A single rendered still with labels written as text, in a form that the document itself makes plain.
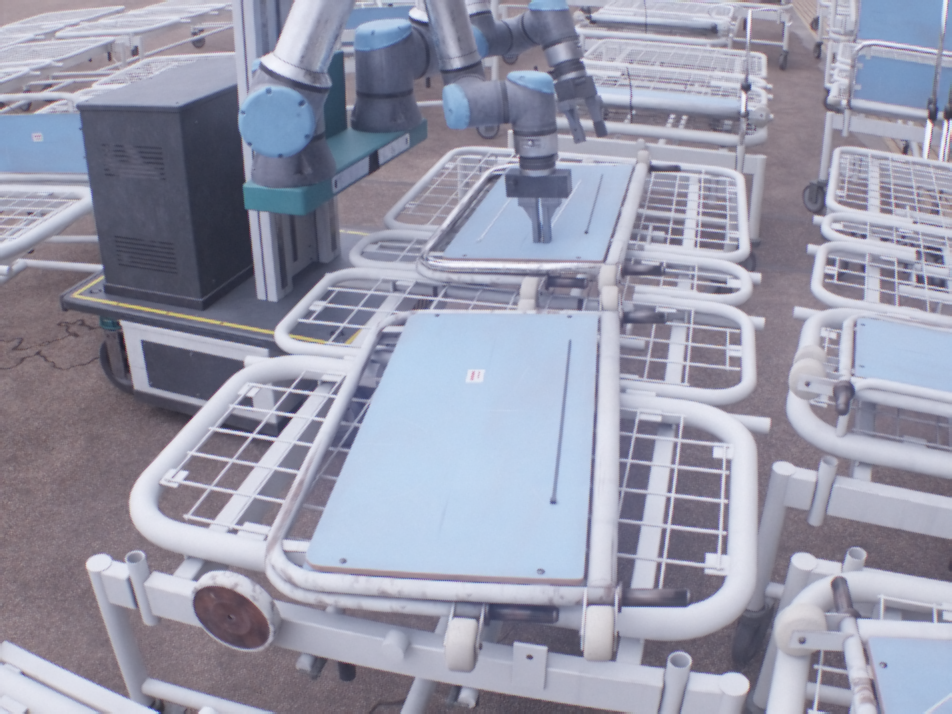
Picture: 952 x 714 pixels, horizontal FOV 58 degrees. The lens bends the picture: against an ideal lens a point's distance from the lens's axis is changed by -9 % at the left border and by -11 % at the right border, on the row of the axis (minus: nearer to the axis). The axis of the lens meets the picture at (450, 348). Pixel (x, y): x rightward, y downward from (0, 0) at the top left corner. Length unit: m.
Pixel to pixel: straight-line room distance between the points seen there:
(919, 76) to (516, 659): 3.28
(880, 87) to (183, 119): 2.81
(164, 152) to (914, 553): 1.94
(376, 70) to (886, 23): 4.12
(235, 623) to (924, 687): 0.81
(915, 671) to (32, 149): 2.74
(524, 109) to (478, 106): 0.09
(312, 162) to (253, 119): 0.26
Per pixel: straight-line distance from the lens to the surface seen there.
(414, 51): 2.44
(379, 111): 2.41
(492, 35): 2.22
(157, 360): 2.42
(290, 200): 2.01
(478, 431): 1.34
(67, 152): 2.98
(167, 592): 1.29
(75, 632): 1.95
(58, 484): 2.39
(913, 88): 4.03
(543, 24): 2.23
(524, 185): 1.93
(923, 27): 6.00
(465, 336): 1.60
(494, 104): 1.85
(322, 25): 1.80
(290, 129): 1.81
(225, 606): 1.19
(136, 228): 2.39
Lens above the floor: 1.29
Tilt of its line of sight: 28 degrees down
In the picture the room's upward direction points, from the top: 1 degrees counter-clockwise
